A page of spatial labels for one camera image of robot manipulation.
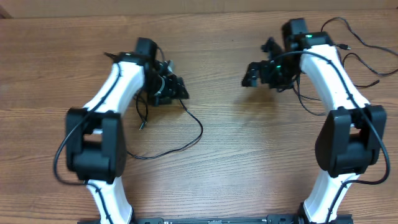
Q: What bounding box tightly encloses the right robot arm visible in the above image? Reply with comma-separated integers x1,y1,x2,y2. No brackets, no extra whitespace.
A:
241,18,387,223

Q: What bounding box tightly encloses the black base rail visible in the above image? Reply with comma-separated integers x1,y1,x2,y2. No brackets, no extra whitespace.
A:
77,213,354,224

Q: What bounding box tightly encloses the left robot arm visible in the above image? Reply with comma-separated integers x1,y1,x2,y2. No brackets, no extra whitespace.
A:
60,37,189,223

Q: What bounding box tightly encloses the black cables bundle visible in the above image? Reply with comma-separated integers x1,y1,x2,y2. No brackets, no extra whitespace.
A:
126,93,204,161

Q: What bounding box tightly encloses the separated black usb cable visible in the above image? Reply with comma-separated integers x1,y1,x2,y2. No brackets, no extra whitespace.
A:
320,16,398,89

